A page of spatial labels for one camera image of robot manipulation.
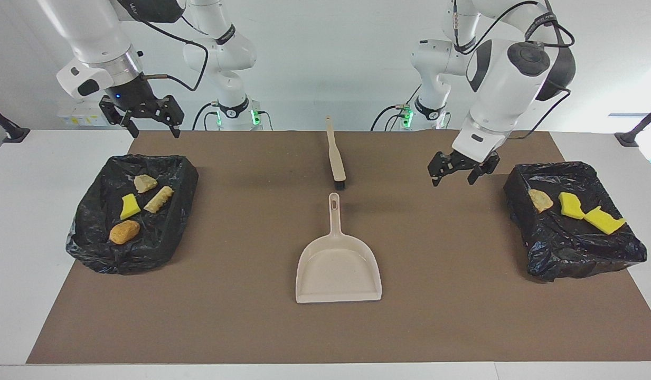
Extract pale cracker chunk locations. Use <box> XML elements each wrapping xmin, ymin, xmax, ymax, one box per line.
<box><xmin>133</xmin><ymin>174</ymin><xmax>159</xmax><ymax>194</ymax></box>

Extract pale bread chunk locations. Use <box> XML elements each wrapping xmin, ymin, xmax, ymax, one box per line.
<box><xmin>528</xmin><ymin>189</ymin><xmax>554</xmax><ymax>214</ymax></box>

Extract striped orange bread piece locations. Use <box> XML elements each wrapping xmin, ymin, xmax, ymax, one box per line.
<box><xmin>143</xmin><ymin>185</ymin><xmax>175</xmax><ymax>215</ymax></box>

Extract beige hand brush black bristles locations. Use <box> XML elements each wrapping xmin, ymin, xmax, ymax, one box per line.
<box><xmin>325</xmin><ymin>116</ymin><xmax>347</xmax><ymax>191</ymax></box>

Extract brown bread roll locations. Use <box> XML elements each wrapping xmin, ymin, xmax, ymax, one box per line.
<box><xmin>109</xmin><ymin>220</ymin><xmax>141</xmax><ymax>245</ymax></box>

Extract notched yellow sponge piece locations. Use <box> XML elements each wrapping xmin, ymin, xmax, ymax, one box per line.
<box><xmin>584</xmin><ymin>205</ymin><xmax>627</xmax><ymax>236</ymax></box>

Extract beige plastic dustpan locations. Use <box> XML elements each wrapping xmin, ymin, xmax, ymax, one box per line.
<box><xmin>295</xmin><ymin>192</ymin><xmax>383</xmax><ymax>304</ymax></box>

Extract black bag lined bin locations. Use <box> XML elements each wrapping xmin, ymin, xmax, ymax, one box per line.
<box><xmin>65</xmin><ymin>154</ymin><xmax>200</xmax><ymax>276</ymax></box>
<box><xmin>503</xmin><ymin>161</ymin><xmax>648</xmax><ymax>282</ymax></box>

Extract brown table mat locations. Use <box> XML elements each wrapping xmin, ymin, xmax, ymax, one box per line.
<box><xmin>27</xmin><ymin>130</ymin><xmax>651</xmax><ymax>365</ymax></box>

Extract black base power cable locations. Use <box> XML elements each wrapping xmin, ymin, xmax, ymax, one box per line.
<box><xmin>192</xmin><ymin>102</ymin><xmax>220</xmax><ymax>131</ymax></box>
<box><xmin>369</xmin><ymin>103</ymin><xmax>410</xmax><ymax>131</ymax></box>

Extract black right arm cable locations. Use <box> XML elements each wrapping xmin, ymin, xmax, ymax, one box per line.
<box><xmin>114</xmin><ymin>0</ymin><xmax>210</xmax><ymax>93</ymax></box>

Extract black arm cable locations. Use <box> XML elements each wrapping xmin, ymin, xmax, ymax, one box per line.
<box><xmin>114</xmin><ymin>0</ymin><xmax>210</xmax><ymax>93</ymax></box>
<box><xmin>452</xmin><ymin>0</ymin><xmax>576</xmax><ymax>141</ymax></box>

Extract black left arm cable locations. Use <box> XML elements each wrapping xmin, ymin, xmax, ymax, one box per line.
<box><xmin>452</xmin><ymin>0</ymin><xmax>576</xmax><ymax>141</ymax></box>

